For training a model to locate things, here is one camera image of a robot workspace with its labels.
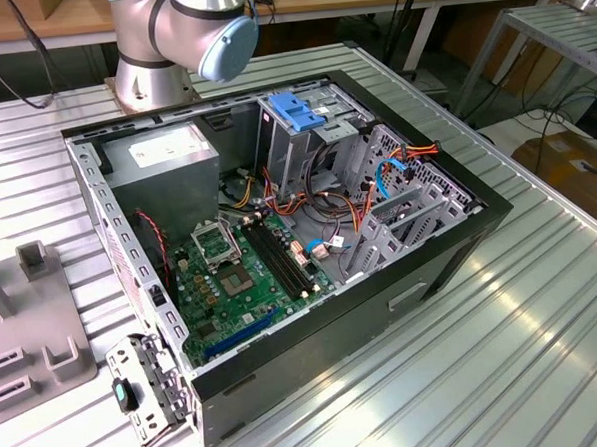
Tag large brown cardboard box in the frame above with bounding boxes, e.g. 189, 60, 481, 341
509, 128, 597, 226

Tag long wooden desk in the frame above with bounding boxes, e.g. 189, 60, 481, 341
0, 0, 570, 95

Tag metal socket cover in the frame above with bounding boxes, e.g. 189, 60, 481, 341
189, 217, 246, 276

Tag black open PC case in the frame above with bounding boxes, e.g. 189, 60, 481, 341
58, 59, 527, 447

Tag grey metal drive cage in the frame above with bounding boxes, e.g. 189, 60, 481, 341
250, 76, 381, 200

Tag metal slat side table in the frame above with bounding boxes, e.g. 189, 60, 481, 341
446, 0, 597, 121

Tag green motherboard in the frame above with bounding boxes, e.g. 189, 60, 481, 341
165, 204, 346, 371

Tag black latch teal button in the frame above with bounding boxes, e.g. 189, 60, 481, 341
110, 375, 142, 415

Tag grey card retention bracket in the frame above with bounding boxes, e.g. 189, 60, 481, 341
102, 330, 202, 447

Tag red orange wire bundle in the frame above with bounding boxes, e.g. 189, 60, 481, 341
260, 159, 353, 222

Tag CPU socket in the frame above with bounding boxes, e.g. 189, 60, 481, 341
216, 263, 257, 303

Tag grey metal disk bay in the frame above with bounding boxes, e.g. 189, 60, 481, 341
336, 173, 487, 286

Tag red black fan wire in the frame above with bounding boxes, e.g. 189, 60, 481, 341
132, 205, 175, 291

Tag blue plastic drive bracket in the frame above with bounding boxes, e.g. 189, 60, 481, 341
266, 89, 333, 136

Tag blue expansion slot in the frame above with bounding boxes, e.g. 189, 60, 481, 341
201, 307, 282, 361

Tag black RAM slot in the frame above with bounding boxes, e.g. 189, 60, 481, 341
251, 210, 321, 298
240, 218, 309, 305

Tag yellow black power wires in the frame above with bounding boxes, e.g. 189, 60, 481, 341
218, 168, 260, 213

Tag black cable bundle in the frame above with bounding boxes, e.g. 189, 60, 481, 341
301, 136, 349, 200

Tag grey parts rack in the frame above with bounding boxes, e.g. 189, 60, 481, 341
0, 236, 103, 430

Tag blue data wire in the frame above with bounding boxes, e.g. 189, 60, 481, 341
298, 155, 415, 259

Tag grey power supply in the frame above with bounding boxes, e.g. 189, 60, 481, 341
98, 118, 226, 251

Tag orange red power wire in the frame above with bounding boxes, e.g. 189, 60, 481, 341
344, 142, 446, 237

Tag white connector wire bundle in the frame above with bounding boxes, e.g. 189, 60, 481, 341
308, 233, 354, 262

